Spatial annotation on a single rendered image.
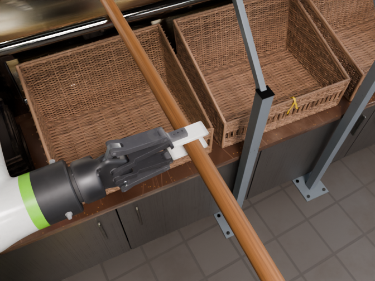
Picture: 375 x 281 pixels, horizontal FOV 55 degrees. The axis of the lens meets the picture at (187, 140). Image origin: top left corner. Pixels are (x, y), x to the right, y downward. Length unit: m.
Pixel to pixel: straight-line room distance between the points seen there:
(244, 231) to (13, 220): 0.34
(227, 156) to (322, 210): 0.80
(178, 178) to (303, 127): 0.55
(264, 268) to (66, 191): 0.31
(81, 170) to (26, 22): 0.84
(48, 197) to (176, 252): 1.28
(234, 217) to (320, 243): 1.39
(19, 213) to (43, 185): 0.05
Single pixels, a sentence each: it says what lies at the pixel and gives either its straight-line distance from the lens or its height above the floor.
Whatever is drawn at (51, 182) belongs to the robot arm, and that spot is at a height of 1.24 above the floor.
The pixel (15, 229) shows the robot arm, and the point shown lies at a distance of 0.60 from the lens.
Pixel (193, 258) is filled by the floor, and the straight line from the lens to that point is 1.80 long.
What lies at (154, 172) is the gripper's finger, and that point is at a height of 1.15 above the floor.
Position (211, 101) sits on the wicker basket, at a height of 0.75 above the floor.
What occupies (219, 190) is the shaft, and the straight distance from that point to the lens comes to 0.57.
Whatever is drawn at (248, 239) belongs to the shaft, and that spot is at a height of 1.21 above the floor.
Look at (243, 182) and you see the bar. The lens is 1.46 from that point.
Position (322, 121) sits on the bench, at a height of 0.58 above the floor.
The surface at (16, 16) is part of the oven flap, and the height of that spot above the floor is 1.01.
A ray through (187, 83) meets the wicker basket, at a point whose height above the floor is 0.77.
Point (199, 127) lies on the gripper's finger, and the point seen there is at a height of 1.22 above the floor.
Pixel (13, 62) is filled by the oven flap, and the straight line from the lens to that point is 1.48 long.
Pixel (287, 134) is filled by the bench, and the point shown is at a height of 0.58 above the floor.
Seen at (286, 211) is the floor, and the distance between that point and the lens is 1.95.
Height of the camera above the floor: 1.72
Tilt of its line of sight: 55 degrees down
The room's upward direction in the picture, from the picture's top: straight up
